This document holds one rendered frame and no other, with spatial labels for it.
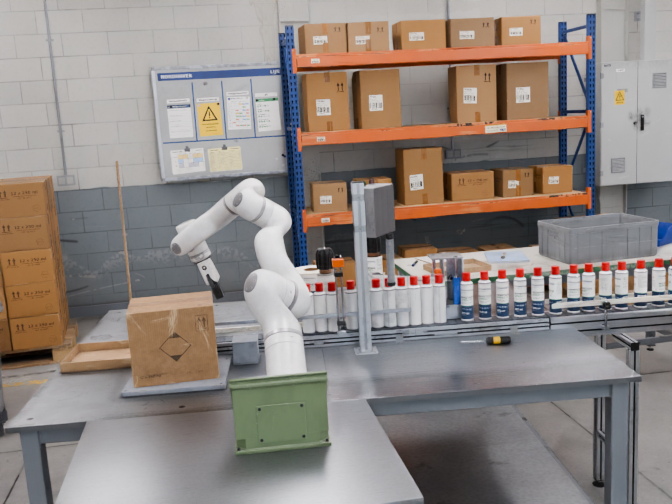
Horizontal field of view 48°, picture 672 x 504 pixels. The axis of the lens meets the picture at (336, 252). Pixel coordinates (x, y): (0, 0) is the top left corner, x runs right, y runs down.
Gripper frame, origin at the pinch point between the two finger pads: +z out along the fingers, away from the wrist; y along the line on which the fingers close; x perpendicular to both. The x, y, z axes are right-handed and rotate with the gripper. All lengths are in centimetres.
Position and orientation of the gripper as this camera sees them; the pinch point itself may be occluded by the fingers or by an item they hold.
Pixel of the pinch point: (218, 293)
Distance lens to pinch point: 309.3
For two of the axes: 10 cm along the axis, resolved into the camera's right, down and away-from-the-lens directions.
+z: 4.0, 9.0, 1.9
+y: -0.7, -1.7, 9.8
